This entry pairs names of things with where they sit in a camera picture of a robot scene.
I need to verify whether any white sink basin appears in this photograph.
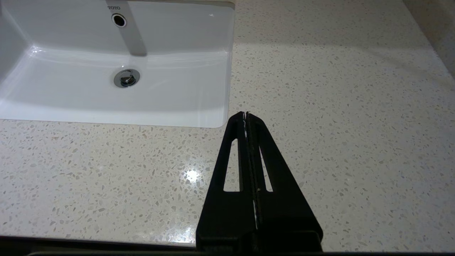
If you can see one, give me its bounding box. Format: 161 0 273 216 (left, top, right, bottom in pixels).
0 0 235 128

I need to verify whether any sink overflow ring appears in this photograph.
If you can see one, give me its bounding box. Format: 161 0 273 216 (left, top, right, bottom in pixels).
112 13 128 28

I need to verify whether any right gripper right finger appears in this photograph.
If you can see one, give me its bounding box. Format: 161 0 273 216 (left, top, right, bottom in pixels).
248 111 323 234

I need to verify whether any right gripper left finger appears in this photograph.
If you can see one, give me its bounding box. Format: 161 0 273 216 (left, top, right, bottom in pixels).
196 112 257 235

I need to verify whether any chrome drain plug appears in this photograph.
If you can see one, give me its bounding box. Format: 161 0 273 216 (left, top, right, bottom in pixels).
114 69 141 89

